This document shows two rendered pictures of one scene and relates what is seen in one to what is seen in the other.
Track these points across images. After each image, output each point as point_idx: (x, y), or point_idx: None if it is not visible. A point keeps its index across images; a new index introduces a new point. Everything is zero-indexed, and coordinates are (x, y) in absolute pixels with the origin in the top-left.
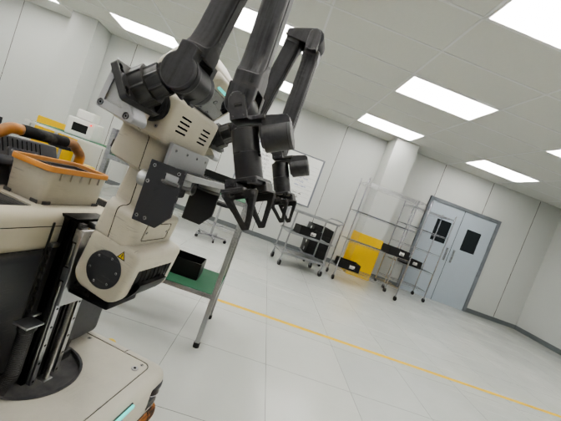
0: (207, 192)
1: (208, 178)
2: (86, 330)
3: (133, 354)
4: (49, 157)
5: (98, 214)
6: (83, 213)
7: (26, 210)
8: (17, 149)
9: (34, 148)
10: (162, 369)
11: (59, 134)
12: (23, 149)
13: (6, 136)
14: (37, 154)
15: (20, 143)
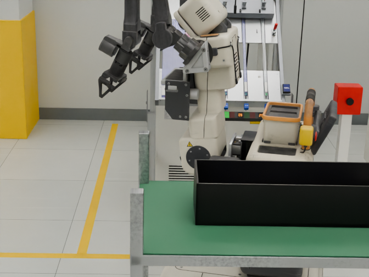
0: (175, 93)
1: (177, 80)
2: None
3: (194, 272)
4: (300, 111)
5: (251, 140)
6: (254, 136)
7: (261, 123)
8: (324, 113)
9: (327, 115)
10: (163, 276)
11: (309, 95)
12: (324, 114)
13: (330, 105)
14: (323, 118)
15: (328, 110)
